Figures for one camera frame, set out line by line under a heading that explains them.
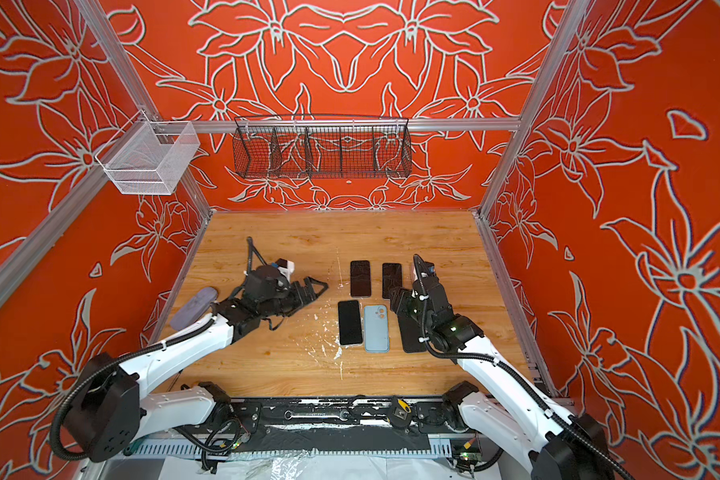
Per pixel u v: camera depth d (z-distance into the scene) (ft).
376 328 2.93
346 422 2.39
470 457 2.24
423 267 2.21
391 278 3.20
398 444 2.30
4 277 1.72
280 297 2.29
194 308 2.95
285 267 2.52
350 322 2.97
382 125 3.02
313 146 3.29
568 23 2.34
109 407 1.30
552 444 1.28
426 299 1.90
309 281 2.40
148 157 3.03
